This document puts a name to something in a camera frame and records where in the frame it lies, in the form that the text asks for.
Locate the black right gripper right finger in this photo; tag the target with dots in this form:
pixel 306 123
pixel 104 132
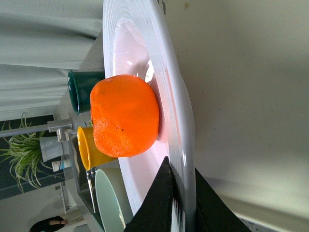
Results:
pixel 212 215

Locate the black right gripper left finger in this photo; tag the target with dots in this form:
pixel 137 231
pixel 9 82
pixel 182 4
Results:
pixel 155 213

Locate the orange fruit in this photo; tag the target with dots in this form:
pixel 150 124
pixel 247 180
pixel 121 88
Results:
pixel 125 116

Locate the white ridged plate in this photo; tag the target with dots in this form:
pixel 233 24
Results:
pixel 136 41

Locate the pale green bowl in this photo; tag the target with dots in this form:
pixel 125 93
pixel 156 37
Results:
pixel 113 204

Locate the yellow mug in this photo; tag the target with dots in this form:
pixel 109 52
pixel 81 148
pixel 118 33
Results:
pixel 91 157

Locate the person in black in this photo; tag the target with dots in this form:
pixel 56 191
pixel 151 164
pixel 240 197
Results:
pixel 53 224

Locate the metal pole stand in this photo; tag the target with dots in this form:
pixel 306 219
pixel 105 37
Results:
pixel 51 126

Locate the potted spider plant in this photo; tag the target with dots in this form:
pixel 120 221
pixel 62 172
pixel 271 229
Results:
pixel 25 156

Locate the dark green mug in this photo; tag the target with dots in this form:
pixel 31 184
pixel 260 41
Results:
pixel 80 85

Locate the cream bear tray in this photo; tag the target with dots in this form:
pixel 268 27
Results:
pixel 246 67

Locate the grey curtain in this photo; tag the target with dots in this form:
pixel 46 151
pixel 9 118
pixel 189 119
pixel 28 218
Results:
pixel 40 41

